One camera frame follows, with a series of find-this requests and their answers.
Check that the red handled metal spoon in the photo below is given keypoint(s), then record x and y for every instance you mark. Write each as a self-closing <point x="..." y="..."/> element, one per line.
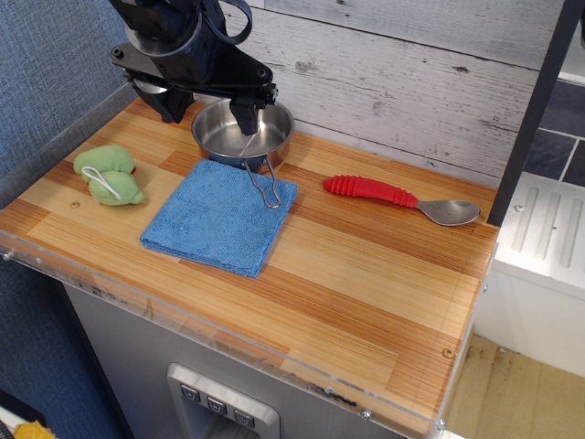
<point x="442" y="212"/>

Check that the white grooved sink unit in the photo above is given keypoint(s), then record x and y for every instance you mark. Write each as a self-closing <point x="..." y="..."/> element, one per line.
<point x="533" y="298"/>

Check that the silver button control panel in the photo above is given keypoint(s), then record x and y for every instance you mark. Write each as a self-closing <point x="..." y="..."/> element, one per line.
<point x="208" y="409"/>

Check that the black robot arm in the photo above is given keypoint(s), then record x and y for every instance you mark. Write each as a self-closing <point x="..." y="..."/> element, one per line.
<point x="175" y="22"/>

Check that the clear acrylic table guard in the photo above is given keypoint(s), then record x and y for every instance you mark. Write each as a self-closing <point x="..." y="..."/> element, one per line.
<point x="371" y="323"/>

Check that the grey cabinet front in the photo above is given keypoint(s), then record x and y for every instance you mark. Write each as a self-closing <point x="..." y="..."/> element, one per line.
<point x="242" y="373"/>

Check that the green plush toy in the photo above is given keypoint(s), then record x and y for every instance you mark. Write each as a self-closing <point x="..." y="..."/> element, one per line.
<point x="109" y="172"/>

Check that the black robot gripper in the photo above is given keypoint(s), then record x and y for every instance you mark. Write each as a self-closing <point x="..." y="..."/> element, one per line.
<point x="204" y="65"/>

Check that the stainless steel saucepan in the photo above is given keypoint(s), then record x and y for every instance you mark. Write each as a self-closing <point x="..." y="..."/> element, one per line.
<point x="220" y="139"/>

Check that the dark grey right post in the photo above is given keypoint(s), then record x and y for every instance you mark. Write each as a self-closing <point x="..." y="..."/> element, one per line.
<point x="546" y="80"/>

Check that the blue microfibre towel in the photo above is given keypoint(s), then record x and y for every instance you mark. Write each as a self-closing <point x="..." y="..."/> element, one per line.
<point x="221" y="217"/>

